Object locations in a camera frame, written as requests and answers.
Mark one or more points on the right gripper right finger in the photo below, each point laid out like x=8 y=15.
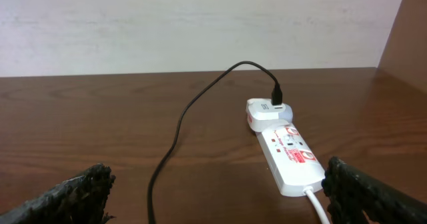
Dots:
x=356 y=197

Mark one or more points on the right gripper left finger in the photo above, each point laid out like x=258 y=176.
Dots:
x=80 y=199

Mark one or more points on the white USB charger plug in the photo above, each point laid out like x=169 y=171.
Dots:
x=261 y=114

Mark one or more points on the white power strip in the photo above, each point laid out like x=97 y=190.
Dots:
x=294 y=166

